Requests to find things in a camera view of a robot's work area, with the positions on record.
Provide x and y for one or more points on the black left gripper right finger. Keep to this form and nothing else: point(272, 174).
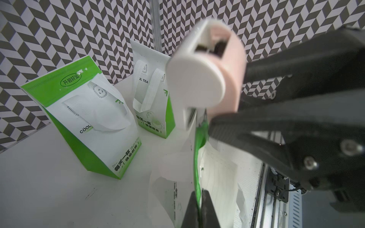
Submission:
point(209, 217)

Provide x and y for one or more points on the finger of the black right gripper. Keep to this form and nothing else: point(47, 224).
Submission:
point(331, 62)

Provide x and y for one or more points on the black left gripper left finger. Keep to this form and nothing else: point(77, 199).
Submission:
point(191, 218)

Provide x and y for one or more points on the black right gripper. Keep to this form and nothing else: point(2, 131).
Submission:
point(318, 141)

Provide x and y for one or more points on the green white tea bag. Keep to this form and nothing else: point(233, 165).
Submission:
point(173, 180)
point(91, 115)
point(152, 103)

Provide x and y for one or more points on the pink stapler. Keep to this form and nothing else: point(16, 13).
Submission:
point(206, 72)

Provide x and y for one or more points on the pale receipt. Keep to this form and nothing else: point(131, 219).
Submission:
point(218, 175)

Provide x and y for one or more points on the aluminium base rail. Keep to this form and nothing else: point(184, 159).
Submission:
point(277, 203)

